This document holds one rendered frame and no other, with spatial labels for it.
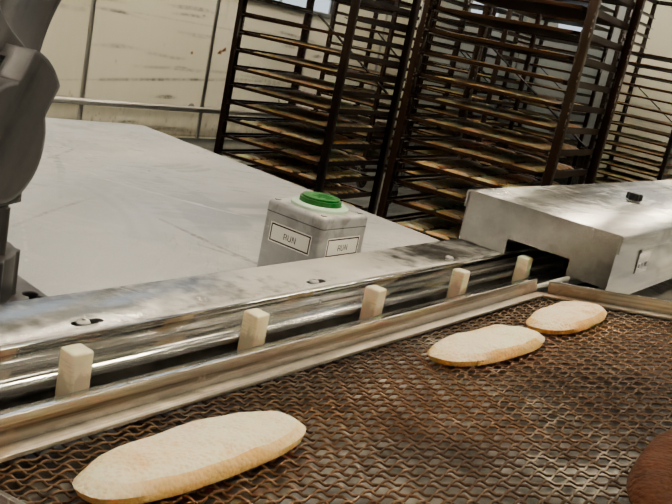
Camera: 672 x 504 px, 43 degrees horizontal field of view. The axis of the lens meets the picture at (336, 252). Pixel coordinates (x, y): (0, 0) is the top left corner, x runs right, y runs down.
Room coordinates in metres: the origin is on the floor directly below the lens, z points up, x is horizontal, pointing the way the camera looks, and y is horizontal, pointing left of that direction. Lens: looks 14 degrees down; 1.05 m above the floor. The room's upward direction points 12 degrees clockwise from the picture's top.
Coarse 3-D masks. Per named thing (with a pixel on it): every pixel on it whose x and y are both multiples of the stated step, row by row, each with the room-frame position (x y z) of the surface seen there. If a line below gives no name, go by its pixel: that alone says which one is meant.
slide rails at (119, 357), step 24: (504, 264) 0.90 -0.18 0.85; (552, 264) 0.96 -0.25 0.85; (408, 288) 0.73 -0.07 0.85; (432, 288) 0.74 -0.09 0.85; (288, 312) 0.60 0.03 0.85; (312, 312) 0.61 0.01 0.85; (336, 312) 0.62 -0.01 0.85; (168, 336) 0.50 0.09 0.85; (192, 336) 0.51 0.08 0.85; (216, 336) 0.52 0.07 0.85; (48, 360) 0.43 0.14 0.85; (96, 360) 0.44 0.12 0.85; (120, 360) 0.45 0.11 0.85; (144, 360) 0.46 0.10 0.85; (0, 384) 0.39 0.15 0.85; (24, 384) 0.40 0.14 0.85; (48, 384) 0.41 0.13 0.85; (24, 408) 0.37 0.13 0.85
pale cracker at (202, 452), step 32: (224, 416) 0.30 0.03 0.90; (256, 416) 0.30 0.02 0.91; (288, 416) 0.31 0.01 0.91; (128, 448) 0.26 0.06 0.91; (160, 448) 0.26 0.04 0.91; (192, 448) 0.26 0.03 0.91; (224, 448) 0.27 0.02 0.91; (256, 448) 0.27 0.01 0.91; (288, 448) 0.29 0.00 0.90; (96, 480) 0.24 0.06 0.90; (128, 480) 0.24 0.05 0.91; (160, 480) 0.24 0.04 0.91; (192, 480) 0.25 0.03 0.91
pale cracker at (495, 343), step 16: (448, 336) 0.45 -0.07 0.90; (464, 336) 0.45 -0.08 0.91; (480, 336) 0.45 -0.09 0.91; (496, 336) 0.46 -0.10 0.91; (512, 336) 0.46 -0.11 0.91; (528, 336) 0.47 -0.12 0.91; (432, 352) 0.43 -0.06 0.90; (448, 352) 0.43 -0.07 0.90; (464, 352) 0.43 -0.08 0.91; (480, 352) 0.43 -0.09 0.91; (496, 352) 0.44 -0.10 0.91; (512, 352) 0.45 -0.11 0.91; (528, 352) 0.46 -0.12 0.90
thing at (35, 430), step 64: (384, 320) 0.47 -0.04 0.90; (448, 320) 0.52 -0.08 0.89; (512, 320) 0.55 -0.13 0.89; (640, 320) 0.57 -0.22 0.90; (128, 384) 0.32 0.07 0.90; (192, 384) 0.35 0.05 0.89; (256, 384) 0.37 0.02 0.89; (320, 384) 0.37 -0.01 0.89; (448, 384) 0.39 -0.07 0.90; (512, 384) 0.40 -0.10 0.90; (0, 448) 0.27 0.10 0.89; (320, 448) 0.30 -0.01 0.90; (384, 448) 0.30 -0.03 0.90; (448, 448) 0.31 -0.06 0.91; (512, 448) 0.31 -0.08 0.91; (576, 448) 0.31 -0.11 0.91; (640, 448) 0.32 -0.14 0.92
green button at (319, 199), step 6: (306, 192) 0.78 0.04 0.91; (312, 192) 0.79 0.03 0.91; (318, 192) 0.80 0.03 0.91; (300, 198) 0.77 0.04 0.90; (306, 198) 0.76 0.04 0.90; (312, 198) 0.76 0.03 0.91; (318, 198) 0.77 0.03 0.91; (324, 198) 0.77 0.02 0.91; (330, 198) 0.78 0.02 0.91; (336, 198) 0.78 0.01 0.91; (312, 204) 0.76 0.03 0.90; (318, 204) 0.76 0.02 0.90; (324, 204) 0.76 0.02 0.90; (330, 204) 0.76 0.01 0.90; (336, 204) 0.77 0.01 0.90
